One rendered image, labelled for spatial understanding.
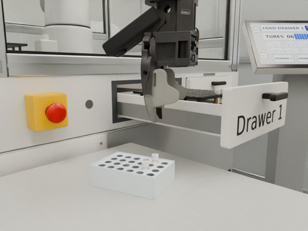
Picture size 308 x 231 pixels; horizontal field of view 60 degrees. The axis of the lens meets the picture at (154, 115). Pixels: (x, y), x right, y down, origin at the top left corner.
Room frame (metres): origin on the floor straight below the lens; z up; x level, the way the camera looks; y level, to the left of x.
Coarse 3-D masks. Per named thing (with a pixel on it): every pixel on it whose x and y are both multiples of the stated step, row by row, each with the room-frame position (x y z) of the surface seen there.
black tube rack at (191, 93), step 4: (188, 88) 0.81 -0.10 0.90; (136, 92) 0.71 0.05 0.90; (140, 92) 0.70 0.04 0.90; (188, 92) 0.69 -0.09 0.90; (192, 92) 0.69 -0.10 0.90; (196, 92) 0.69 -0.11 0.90; (200, 92) 0.69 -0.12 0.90; (204, 92) 0.70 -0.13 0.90; (208, 92) 0.69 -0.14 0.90; (212, 92) 0.69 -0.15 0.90; (188, 96) 0.59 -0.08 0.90; (192, 96) 0.60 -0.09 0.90; (196, 96) 0.59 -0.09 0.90; (188, 100) 0.75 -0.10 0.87; (192, 100) 0.75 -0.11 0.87; (196, 100) 0.75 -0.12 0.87; (200, 100) 0.75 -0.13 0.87; (204, 100) 0.75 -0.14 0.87; (208, 100) 0.75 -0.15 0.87; (212, 100) 0.75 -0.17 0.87
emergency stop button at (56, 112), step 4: (52, 104) 0.51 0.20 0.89; (56, 104) 0.51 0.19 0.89; (60, 104) 0.52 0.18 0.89; (48, 108) 0.50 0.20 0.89; (52, 108) 0.50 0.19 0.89; (56, 108) 0.51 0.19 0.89; (60, 108) 0.52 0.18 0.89; (64, 108) 0.52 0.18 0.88; (48, 112) 0.50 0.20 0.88; (52, 112) 0.50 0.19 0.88; (56, 112) 0.51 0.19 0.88; (60, 112) 0.51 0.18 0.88; (64, 112) 0.52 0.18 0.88; (48, 116) 0.50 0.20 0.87; (52, 116) 0.50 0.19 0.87; (56, 116) 0.51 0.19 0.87; (60, 116) 0.51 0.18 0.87; (64, 116) 0.52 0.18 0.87; (52, 120) 0.50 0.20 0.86; (56, 120) 0.51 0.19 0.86; (60, 120) 0.51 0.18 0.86
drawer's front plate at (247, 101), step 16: (224, 96) 0.47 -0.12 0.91; (240, 96) 0.49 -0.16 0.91; (256, 96) 0.54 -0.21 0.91; (224, 112) 0.47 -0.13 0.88; (240, 112) 0.49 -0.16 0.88; (256, 112) 0.54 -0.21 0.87; (272, 112) 0.60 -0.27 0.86; (224, 128) 0.47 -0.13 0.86; (240, 128) 0.49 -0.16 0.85; (256, 128) 0.54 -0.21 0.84; (272, 128) 0.61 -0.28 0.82; (224, 144) 0.47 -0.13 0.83
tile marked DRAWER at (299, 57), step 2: (298, 56) 1.27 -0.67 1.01; (300, 56) 1.27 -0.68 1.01; (302, 56) 1.27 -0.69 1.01; (304, 56) 1.27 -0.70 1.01; (306, 56) 1.27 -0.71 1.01; (298, 58) 1.26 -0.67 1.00; (300, 58) 1.26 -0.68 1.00; (302, 58) 1.26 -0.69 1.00; (304, 58) 1.26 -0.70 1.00; (306, 58) 1.26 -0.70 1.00; (298, 60) 1.25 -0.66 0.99; (300, 60) 1.25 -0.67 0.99; (302, 60) 1.25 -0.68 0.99; (304, 60) 1.25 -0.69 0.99; (306, 60) 1.25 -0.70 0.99
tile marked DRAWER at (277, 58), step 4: (276, 56) 1.26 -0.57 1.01; (280, 56) 1.26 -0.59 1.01; (284, 56) 1.26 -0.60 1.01; (288, 56) 1.26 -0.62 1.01; (292, 56) 1.26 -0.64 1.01; (276, 60) 1.25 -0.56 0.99; (280, 60) 1.25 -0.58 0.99; (284, 60) 1.25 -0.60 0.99; (288, 60) 1.25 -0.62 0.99; (292, 60) 1.25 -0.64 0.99
